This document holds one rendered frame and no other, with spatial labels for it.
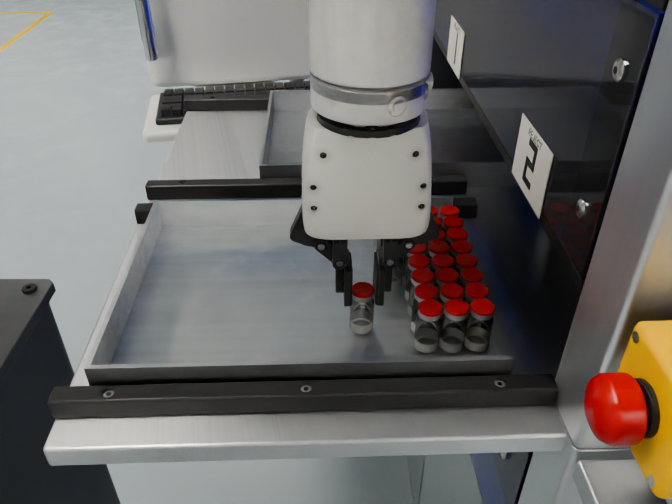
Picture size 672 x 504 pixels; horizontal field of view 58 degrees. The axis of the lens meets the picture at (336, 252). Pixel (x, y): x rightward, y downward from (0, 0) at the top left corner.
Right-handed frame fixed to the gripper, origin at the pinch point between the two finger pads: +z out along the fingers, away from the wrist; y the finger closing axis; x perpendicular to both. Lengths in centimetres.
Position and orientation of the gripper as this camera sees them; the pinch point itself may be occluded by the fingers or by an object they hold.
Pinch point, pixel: (363, 278)
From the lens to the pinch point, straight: 53.3
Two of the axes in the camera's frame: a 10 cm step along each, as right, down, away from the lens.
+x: 0.3, 5.8, -8.2
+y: -10.0, 0.2, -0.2
